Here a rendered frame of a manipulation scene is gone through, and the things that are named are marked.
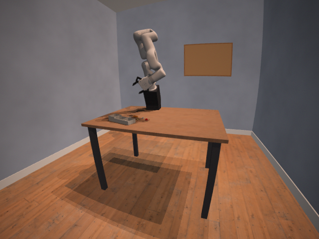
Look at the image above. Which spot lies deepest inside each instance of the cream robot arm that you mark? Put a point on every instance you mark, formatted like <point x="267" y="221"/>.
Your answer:
<point x="144" y="40"/>

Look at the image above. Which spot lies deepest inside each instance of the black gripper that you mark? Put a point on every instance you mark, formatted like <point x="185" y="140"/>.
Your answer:
<point x="145" y="84"/>

